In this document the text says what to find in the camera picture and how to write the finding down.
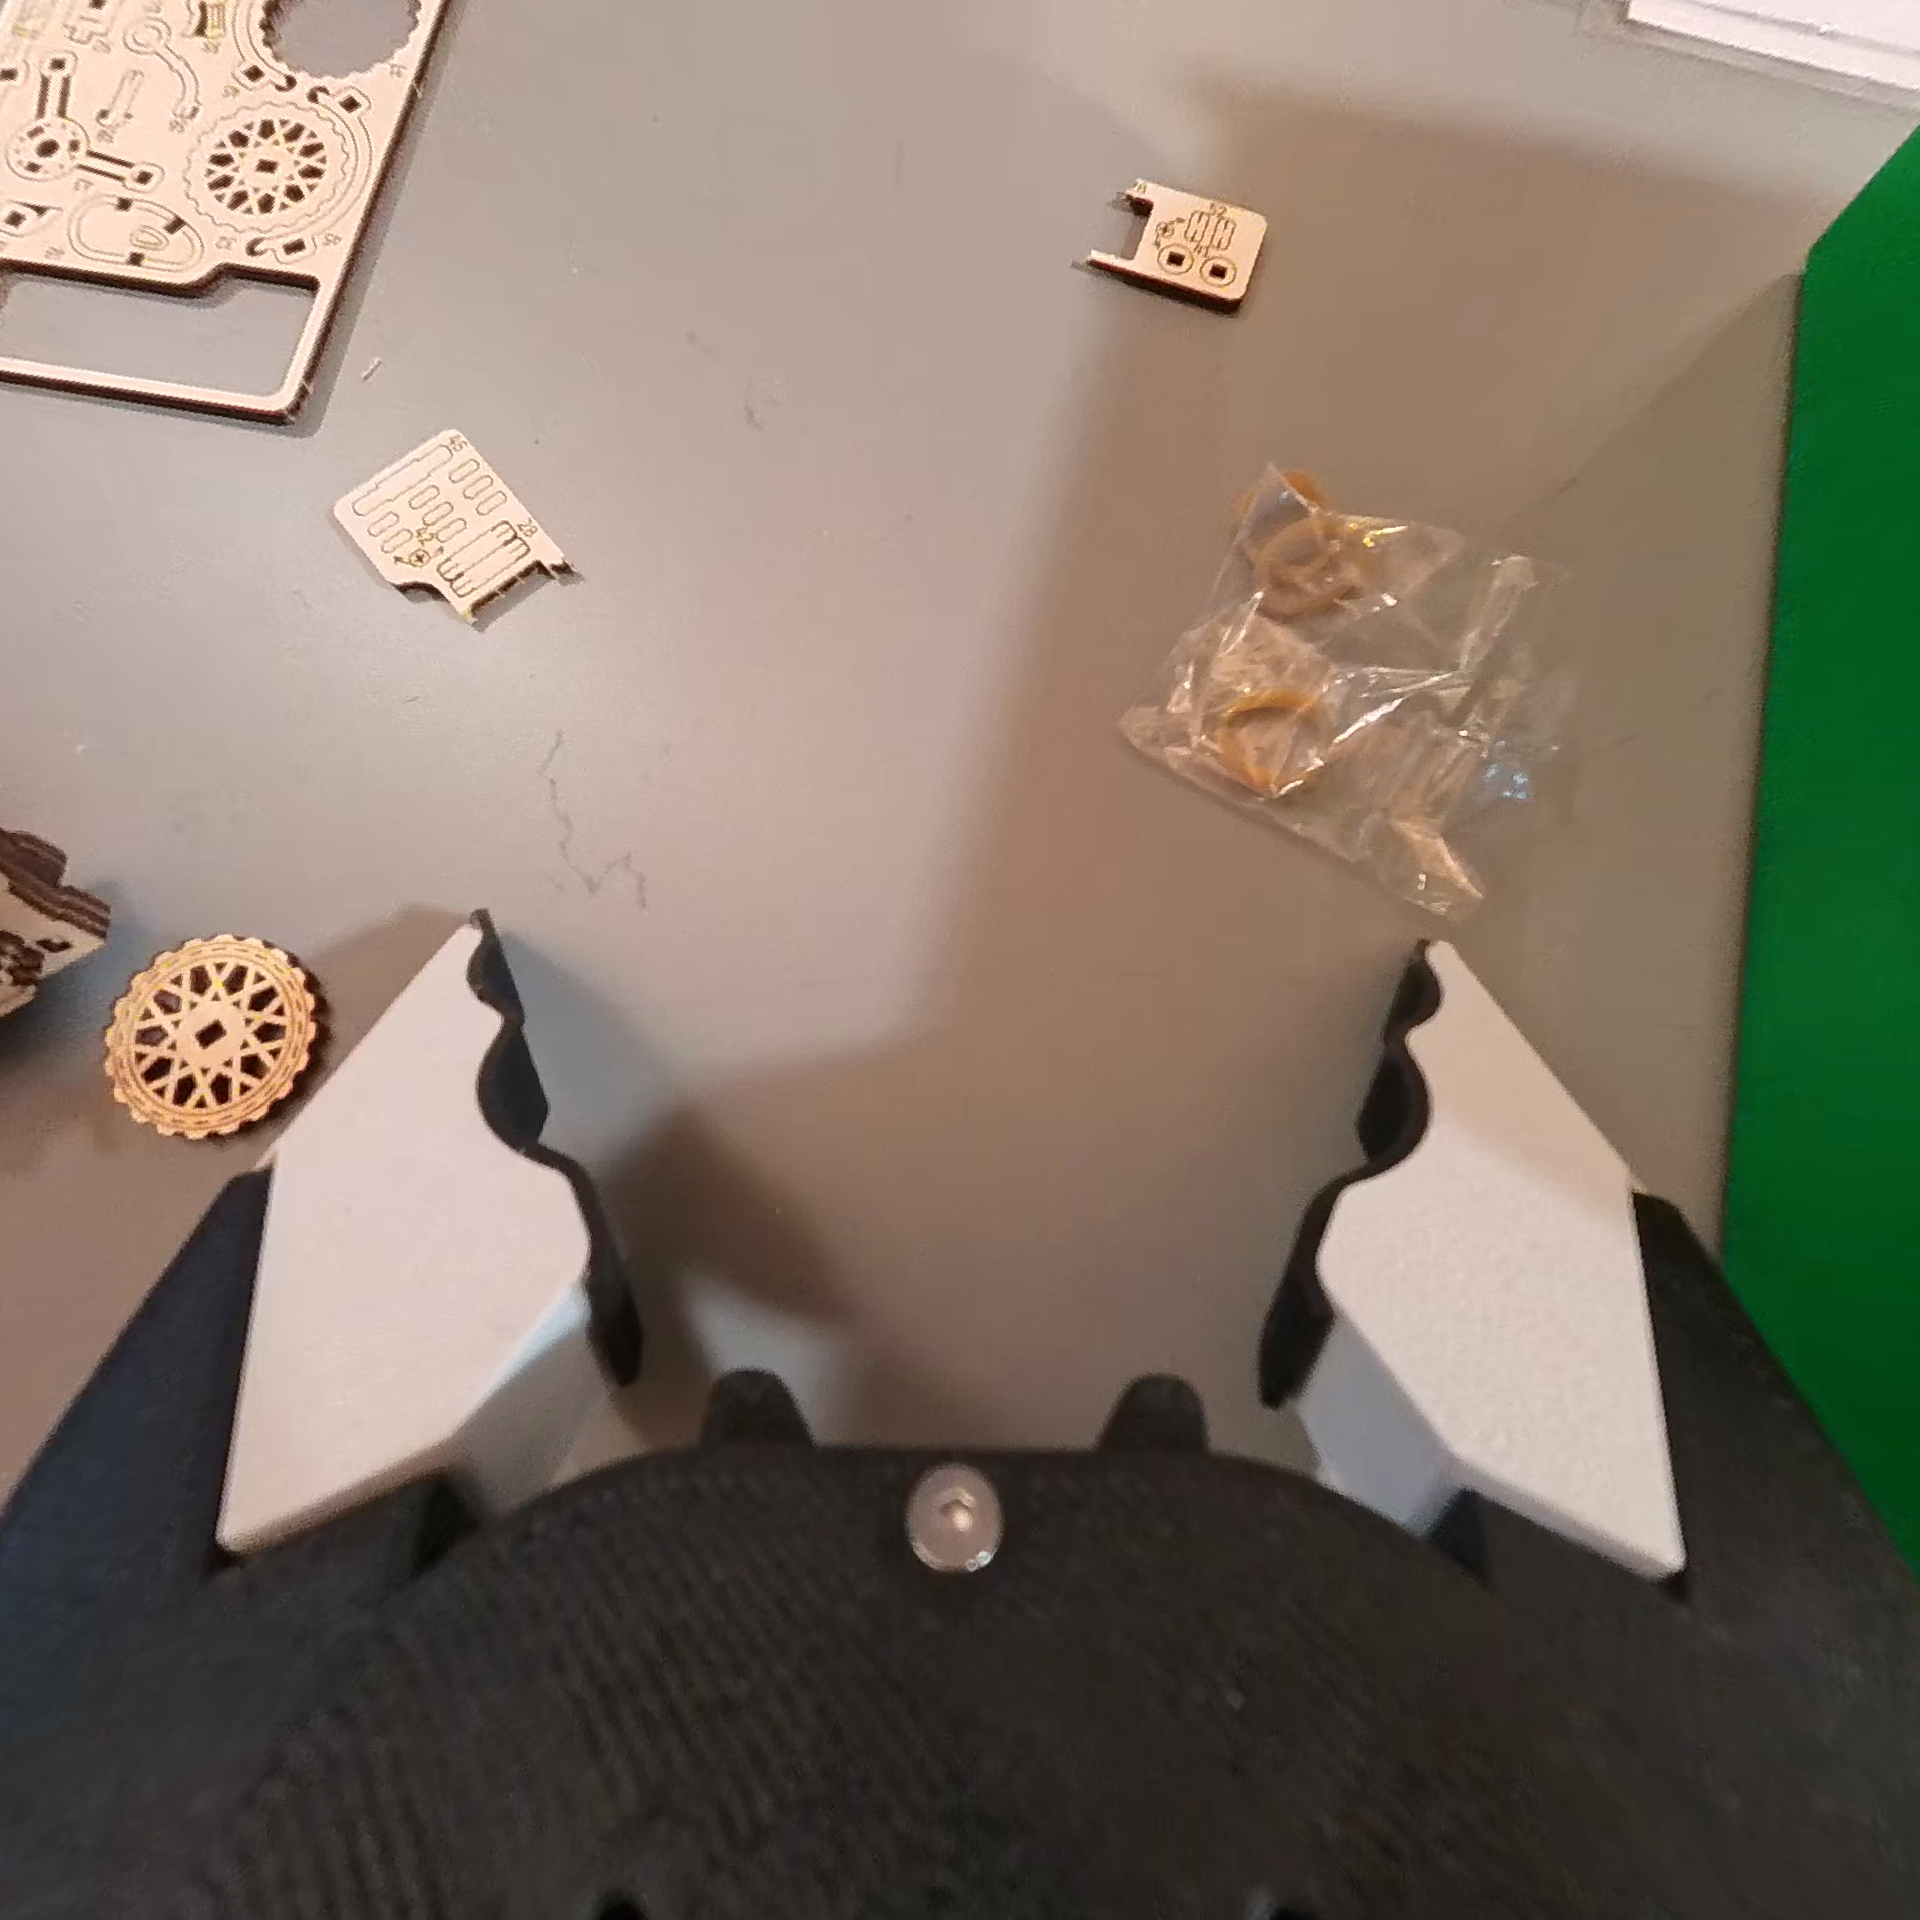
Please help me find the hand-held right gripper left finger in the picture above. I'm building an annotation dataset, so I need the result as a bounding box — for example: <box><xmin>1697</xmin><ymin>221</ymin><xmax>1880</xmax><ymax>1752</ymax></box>
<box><xmin>218</xmin><ymin>909</ymin><xmax>647</xmax><ymax>1561</ymax></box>

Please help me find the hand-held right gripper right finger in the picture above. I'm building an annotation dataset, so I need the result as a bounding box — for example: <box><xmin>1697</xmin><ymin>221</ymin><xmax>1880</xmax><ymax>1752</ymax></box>
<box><xmin>1260</xmin><ymin>942</ymin><xmax>1689</xmax><ymax>1593</ymax></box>

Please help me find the grey desk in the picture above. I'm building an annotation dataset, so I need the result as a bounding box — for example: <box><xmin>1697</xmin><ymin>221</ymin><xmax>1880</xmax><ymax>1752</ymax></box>
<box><xmin>0</xmin><ymin>0</ymin><xmax>1920</xmax><ymax>1510</ymax></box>

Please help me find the wooden gear wheel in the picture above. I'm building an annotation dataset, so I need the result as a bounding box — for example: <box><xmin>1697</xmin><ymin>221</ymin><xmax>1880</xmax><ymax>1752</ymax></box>
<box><xmin>106</xmin><ymin>935</ymin><xmax>328</xmax><ymax>1144</ymax></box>

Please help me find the small wooden model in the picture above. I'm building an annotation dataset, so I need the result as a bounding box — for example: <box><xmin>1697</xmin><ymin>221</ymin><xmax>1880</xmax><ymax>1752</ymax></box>
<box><xmin>0</xmin><ymin>831</ymin><xmax>114</xmax><ymax>1023</ymax></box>

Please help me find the clear bag of rubber bands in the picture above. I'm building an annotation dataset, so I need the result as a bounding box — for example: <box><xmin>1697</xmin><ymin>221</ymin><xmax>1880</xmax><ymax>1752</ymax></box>
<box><xmin>1119</xmin><ymin>463</ymin><xmax>1577</xmax><ymax>922</ymax></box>

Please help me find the green plastic bin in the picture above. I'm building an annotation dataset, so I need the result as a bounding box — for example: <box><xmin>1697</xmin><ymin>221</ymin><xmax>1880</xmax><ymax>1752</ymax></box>
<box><xmin>1722</xmin><ymin>128</ymin><xmax>1920</xmax><ymax>1480</ymax></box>

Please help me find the small slotted wooden piece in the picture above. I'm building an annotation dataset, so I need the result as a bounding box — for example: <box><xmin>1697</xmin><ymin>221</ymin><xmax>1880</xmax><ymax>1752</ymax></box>
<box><xmin>335</xmin><ymin>433</ymin><xmax>577</xmax><ymax>625</ymax></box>

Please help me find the small notched wooden piece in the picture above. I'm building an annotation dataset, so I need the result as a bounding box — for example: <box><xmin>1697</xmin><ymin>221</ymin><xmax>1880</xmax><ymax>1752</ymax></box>
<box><xmin>1089</xmin><ymin>177</ymin><xmax>1268</xmax><ymax>318</ymax></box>

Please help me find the wooden puzzle sheet round hole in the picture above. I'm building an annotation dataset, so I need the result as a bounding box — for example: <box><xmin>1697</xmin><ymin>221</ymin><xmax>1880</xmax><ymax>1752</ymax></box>
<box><xmin>0</xmin><ymin>0</ymin><xmax>454</xmax><ymax>425</ymax></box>

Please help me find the white instruction sheet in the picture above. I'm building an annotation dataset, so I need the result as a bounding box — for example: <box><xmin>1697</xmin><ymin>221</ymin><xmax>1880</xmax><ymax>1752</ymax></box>
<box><xmin>1620</xmin><ymin>0</ymin><xmax>1920</xmax><ymax>74</ymax></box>

